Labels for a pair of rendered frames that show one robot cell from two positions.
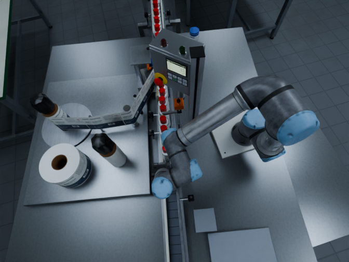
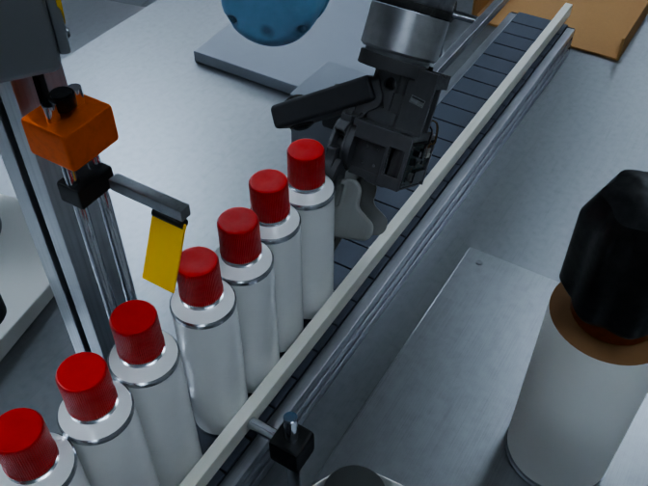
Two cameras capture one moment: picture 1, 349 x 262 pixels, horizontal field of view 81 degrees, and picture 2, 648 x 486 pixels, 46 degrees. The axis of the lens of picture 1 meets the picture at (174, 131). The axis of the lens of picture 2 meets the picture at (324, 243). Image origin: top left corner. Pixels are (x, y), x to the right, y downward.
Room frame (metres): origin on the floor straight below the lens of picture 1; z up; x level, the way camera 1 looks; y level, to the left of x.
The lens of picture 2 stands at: (0.78, 0.33, 1.49)
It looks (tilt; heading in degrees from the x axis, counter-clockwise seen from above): 45 degrees down; 210
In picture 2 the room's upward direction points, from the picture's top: straight up
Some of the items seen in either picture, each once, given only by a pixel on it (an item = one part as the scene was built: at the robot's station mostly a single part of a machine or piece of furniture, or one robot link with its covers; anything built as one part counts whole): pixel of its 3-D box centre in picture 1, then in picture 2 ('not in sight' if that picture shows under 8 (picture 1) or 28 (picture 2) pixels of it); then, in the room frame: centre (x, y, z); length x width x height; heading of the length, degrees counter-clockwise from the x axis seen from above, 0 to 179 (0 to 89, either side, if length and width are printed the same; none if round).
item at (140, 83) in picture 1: (145, 70); not in sight; (0.87, 0.13, 1.01); 0.14 x 0.13 x 0.26; 179
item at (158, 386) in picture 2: (164, 116); (155, 400); (0.55, 0.04, 0.98); 0.05 x 0.05 x 0.20
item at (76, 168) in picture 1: (67, 166); not in sight; (0.34, 0.58, 0.95); 0.20 x 0.20 x 0.14
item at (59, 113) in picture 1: (53, 113); not in sight; (0.63, 0.64, 1.04); 0.09 x 0.09 x 0.29
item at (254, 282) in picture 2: (165, 135); (247, 305); (0.44, 0.05, 0.98); 0.05 x 0.05 x 0.20
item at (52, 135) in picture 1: (67, 125); not in sight; (0.63, 0.64, 0.89); 0.31 x 0.31 x 0.01
